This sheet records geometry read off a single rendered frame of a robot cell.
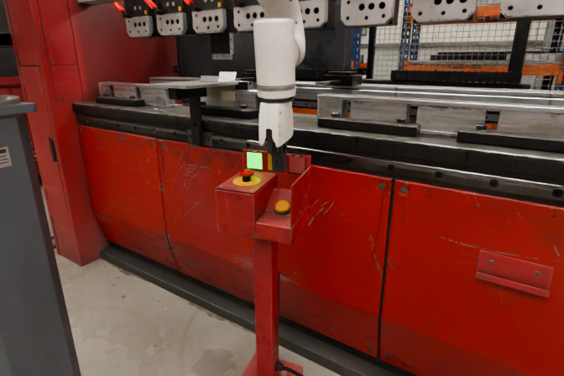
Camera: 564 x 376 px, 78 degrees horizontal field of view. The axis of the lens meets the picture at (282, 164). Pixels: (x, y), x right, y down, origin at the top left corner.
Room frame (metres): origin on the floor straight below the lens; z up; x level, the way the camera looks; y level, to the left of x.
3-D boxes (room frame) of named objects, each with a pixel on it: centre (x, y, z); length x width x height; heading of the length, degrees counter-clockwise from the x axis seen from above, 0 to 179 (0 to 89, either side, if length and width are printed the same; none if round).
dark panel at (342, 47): (1.95, 0.16, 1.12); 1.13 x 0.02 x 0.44; 58
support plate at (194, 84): (1.27, 0.31, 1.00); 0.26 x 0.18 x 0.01; 148
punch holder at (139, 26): (1.62, 0.59, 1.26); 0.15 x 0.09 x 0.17; 58
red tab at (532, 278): (0.72, -0.56, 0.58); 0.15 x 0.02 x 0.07; 58
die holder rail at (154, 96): (1.68, 0.70, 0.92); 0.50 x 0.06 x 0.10; 58
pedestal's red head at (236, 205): (0.83, 0.04, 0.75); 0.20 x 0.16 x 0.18; 70
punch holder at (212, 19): (1.41, 0.25, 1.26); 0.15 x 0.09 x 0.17; 58
